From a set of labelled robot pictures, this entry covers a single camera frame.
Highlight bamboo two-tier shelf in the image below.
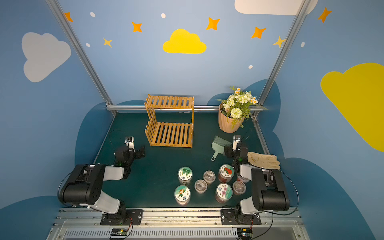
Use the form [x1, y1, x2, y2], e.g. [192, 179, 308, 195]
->
[145, 95, 195, 148]

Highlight small clear jar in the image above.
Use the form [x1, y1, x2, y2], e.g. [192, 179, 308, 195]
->
[233, 181, 247, 196]
[195, 180, 208, 194]
[237, 176, 250, 184]
[203, 171, 216, 185]

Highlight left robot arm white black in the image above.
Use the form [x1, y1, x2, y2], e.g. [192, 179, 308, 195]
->
[58, 146, 146, 226]

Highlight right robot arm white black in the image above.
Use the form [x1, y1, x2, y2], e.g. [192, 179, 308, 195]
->
[224, 143, 291, 225]

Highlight large jar red strawberry lid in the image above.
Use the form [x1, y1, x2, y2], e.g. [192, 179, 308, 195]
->
[219, 164, 234, 183]

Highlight pink ribbed flower pot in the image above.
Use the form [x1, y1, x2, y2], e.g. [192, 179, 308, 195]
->
[219, 103, 245, 133]

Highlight large jar purple flower lid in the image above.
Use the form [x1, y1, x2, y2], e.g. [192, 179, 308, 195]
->
[215, 183, 233, 204]

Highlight beige work gloves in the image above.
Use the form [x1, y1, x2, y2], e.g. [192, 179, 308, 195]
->
[248, 152, 281, 170]

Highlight white green artificial flowers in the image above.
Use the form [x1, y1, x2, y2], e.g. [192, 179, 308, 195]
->
[218, 86, 260, 120]

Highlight large jar green leaf lid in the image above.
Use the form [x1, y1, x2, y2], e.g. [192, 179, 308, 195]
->
[178, 167, 193, 186]

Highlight rear aluminium crossbar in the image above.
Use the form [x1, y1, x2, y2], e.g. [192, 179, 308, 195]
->
[106, 105, 266, 112]

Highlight large jar orange flower lid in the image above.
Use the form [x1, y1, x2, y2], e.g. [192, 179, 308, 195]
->
[174, 185, 191, 206]

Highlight left green circuit board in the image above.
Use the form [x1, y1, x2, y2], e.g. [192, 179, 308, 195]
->
[111, 229, 128, 238]

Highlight green circuit board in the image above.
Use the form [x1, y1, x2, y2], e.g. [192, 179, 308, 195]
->
[111, 229, 128, 238]
[237, 228, 253, 240]

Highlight right green circuit board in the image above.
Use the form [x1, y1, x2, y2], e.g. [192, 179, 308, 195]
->
[237, 228, 253, 240]

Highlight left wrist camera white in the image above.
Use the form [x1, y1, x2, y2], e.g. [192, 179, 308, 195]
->
[125, 137, 135, 152]

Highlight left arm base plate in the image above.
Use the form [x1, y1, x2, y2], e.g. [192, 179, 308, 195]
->
[100, 209, 144, 226]

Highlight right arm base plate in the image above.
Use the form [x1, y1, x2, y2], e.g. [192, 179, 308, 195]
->
[220, 208, 262, 226]

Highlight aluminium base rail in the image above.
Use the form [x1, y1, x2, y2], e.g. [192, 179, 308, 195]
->
[47, 207, 310, 240]

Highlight right aluminium frame post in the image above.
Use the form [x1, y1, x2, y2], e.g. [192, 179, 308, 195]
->
[259, 0, 317, 106]

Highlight aluminium frame post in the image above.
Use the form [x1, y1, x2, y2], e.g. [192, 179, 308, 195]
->
[259, 0, 317, 106]
[46, 0, 113, 107]

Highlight left aluminium frame post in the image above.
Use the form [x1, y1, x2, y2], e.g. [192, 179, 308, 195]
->
[46, 0, 113, 107]

